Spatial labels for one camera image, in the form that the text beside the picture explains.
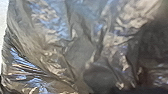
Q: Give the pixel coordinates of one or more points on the translucent plastic bag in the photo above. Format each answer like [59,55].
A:
[83,46]

